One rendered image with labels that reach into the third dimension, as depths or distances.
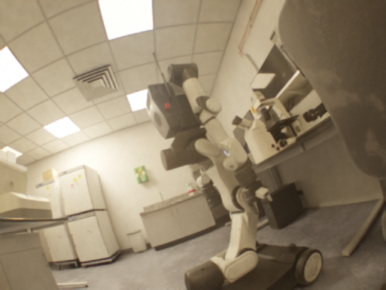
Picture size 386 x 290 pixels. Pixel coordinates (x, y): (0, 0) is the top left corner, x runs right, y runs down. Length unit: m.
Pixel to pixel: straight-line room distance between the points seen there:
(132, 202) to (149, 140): 1.42
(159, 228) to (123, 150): 1.92
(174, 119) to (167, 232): 2.46
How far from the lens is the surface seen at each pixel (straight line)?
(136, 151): 3.94
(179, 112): 0.93
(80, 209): 3.45
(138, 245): 3.59
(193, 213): 3.11
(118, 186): 3.89
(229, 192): 0.93
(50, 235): 4.02
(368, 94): 0.31
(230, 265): 0.91
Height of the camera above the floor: 0.71
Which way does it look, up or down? 16 degrees up
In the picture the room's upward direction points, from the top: 22 degrees counter-clockwise
